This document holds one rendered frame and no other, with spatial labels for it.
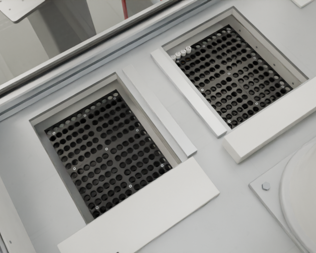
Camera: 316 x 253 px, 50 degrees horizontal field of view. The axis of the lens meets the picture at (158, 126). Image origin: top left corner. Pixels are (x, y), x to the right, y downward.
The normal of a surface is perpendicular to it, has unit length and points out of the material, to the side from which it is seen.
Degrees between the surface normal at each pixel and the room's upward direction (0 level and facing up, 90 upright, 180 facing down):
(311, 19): 0
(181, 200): 0
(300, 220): 90
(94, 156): 0
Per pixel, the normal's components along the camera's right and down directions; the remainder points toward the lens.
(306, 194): -1.00, 0.09
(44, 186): -0.04, -0.43
